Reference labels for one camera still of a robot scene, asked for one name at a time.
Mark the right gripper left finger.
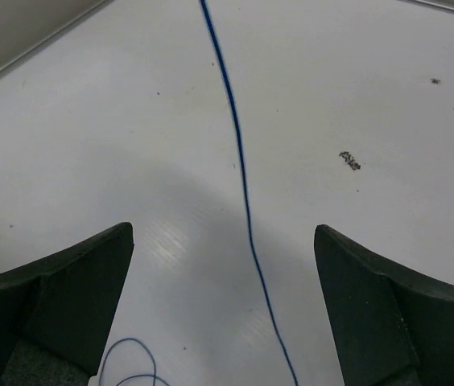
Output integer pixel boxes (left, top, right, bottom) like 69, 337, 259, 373
0, 222, 134, 385

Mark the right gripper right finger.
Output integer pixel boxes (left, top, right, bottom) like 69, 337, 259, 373
314, 224, 454, 385

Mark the blue headphone cord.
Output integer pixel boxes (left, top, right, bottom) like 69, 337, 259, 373
101, 0, 299, 386

